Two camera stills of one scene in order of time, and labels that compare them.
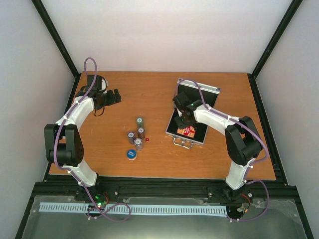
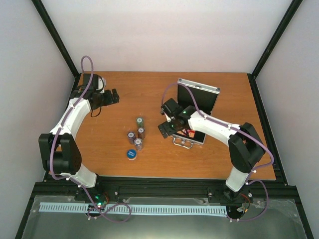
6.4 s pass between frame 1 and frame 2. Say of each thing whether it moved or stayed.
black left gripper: stayed
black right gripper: moved
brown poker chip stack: stayed
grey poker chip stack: stayed
